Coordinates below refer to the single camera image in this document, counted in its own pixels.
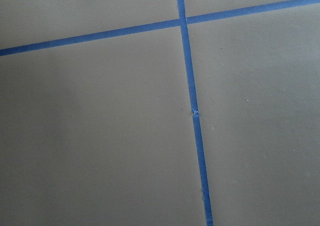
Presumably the blue tape line crosswise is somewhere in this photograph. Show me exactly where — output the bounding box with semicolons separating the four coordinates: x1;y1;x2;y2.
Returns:
0;0;320;56

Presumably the blue tape line lengthwise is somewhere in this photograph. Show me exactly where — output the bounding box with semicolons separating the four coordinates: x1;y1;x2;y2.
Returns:
177;0;214;225

